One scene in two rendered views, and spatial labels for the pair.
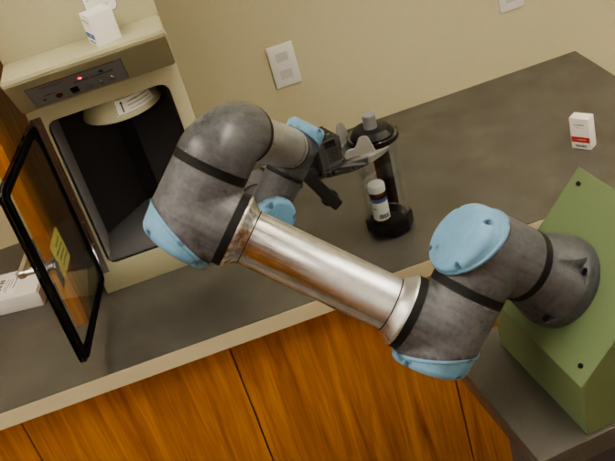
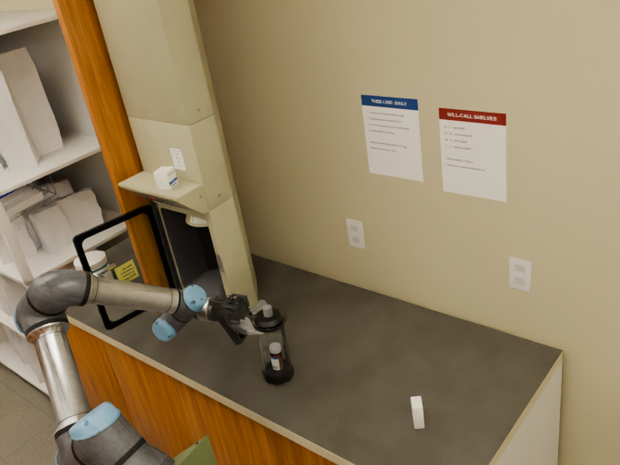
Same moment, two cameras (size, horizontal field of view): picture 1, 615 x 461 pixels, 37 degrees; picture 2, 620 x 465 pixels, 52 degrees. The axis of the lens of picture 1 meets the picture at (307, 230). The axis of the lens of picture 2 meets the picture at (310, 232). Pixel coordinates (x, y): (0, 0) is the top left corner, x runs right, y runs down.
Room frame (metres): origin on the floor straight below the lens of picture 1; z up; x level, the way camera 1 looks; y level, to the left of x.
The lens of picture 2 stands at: (0.79, -1.51, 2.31)
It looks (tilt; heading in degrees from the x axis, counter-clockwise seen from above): 28 degrees down; 48
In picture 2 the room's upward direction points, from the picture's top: 10 degrees counter-clockwise
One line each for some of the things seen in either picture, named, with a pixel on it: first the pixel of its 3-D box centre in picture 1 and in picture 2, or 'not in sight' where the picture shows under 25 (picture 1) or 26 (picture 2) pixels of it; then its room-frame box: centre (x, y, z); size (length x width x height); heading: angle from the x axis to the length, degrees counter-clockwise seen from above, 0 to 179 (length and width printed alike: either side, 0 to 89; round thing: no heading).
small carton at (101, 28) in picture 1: (100, 25); (165, 177); (1.77, 0.26, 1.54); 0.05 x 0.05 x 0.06; 23
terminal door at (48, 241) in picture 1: (57, 241); (127, 268); (1.64, 0.48, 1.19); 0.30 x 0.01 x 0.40; 175
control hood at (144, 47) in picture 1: (91, 71); (162, 196); (1.77, 0.31, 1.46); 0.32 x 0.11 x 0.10; 95
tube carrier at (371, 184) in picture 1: (381, 177); (273, 345); (1.73, -0.18, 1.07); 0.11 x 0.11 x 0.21
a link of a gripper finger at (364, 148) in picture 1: (365, 147); (249, 325); (1.68, -0.16, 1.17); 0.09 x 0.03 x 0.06; 85
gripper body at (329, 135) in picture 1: (312, 159); (229, 310); (1.69, -0.05, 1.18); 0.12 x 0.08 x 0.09; 110
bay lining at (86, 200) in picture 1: (132, 153); (218, 240); (1.95, 0.33, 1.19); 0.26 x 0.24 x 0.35; 95
